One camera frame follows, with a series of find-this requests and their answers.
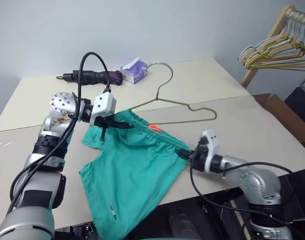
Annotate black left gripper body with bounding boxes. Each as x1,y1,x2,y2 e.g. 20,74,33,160
93,115,116,141

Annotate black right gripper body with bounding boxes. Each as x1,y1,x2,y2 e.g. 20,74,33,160
189,139,210,174

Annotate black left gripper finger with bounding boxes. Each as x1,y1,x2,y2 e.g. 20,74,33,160
112,123,135,130
110,119,132,126

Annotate olive wire hanger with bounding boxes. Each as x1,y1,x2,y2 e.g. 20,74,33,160
129,61,218,126

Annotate green shorts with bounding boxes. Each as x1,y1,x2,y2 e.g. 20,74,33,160
78,108,194,239

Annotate black purple folded umbrella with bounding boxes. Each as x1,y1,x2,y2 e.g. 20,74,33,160
55,69,124,87

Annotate purple tissue box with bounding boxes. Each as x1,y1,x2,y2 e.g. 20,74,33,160
120,56,149,85

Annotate bunch of hangers on rack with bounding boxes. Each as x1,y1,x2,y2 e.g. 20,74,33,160
238,17,305,66

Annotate black storage case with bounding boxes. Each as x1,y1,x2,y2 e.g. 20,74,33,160
284,84,305,117

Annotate wooden clothes rack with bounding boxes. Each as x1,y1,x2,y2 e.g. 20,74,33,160
240,4,305,90

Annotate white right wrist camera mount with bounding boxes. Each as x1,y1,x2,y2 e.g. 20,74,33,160
200,128,222,174

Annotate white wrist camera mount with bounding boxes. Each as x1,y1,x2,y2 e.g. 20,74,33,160
200,128,222,174
88,91,118,126

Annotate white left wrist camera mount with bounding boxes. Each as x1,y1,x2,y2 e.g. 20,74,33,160
88,91,118,126

